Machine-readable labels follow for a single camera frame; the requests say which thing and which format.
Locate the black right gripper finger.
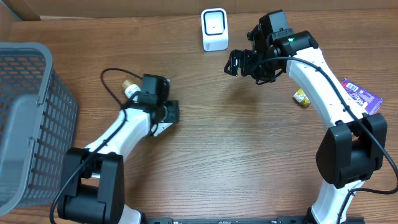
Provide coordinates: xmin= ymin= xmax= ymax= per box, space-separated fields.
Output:
xmin=229 ymin=50 xmax=241 ymax=67
xmin=224 ymin=62 xmax=238 ymax=77

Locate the green yellow snack pouch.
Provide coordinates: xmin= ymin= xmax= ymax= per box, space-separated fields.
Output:
xmin=293 ymin=88 xmax=310 ymax=108

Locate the white tube with gold cap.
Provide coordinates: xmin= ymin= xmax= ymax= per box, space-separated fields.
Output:
xmin=121 ymin=79 xmax=174 ymax=138

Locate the purple sanitary pad pack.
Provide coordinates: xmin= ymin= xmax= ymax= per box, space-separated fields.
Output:
xmin=341 ymin=78 xmax=383 ymax=115

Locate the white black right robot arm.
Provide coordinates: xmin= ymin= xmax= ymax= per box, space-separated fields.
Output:
xmin=224 ymin=10 xmax=387 ymax=223

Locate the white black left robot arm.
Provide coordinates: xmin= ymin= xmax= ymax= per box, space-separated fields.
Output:
xmin=50 ymin=74 xmax=179 ymax=223

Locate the white barcode scanner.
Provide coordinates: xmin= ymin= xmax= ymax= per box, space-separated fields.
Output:
xmin=201 ymin=8 xmax=229 ymax=52

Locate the dark grey plastic basket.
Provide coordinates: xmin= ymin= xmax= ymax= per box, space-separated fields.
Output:
xmin=1 ymin=42 xmax=79 ymax=215

